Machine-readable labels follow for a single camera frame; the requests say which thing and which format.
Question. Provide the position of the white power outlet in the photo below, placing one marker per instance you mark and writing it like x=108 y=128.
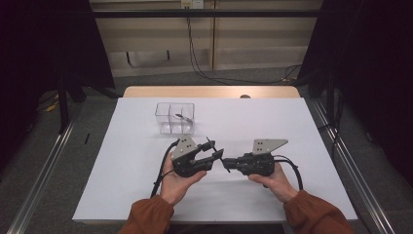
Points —
x=192 y=4

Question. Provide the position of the person's right hand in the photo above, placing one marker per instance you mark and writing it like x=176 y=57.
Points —
x=281 y=187

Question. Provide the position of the black curtain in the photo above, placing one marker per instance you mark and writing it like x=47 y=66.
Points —
x=39 y=48
x=376 y=65

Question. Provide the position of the clear plastic organizer box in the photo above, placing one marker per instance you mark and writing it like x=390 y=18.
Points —
x=167 y=122

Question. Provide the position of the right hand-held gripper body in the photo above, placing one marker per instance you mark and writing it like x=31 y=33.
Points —
x=258 y=164

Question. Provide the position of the aluminium floor rail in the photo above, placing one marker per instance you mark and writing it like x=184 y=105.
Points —
x=45 y=169
x=357 y=175

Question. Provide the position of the thin black makeup brush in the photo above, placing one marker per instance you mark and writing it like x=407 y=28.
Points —
x=226 y=167

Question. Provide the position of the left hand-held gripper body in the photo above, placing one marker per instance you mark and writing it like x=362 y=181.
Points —
x=186 y=162

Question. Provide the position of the person's left hand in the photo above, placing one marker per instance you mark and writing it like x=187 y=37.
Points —
x=175 y=187

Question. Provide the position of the black horizontal bar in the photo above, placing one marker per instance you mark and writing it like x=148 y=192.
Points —
x=227 y=13

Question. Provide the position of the white table mat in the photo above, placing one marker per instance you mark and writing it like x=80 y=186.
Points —
x=130 y=182

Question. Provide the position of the black metal stand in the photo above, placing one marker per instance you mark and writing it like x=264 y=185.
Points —
x=330 y=97
x=63 y=107

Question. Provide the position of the wooden table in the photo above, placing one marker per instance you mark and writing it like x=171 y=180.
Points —
x=195 y=91

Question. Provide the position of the round table grommet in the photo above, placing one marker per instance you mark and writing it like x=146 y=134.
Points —
x=245 y=96

